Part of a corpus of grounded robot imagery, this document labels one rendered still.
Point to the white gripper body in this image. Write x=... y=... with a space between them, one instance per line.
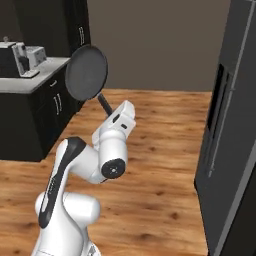
x=128 y=109

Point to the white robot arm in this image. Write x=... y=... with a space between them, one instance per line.
x=76 y=213

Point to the black frying pan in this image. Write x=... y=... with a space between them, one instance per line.
x=86 y=72

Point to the black base cabinet run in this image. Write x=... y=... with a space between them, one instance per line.
x=30 y=120

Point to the black tall cabinet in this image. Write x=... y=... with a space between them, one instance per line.
x=56 y=26

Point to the dark grey fridge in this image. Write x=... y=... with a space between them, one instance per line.
x=230 y=140

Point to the silver toaster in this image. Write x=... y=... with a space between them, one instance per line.
x=36 y=55

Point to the black and white coffee machine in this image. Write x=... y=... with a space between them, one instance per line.
x=10 y=61

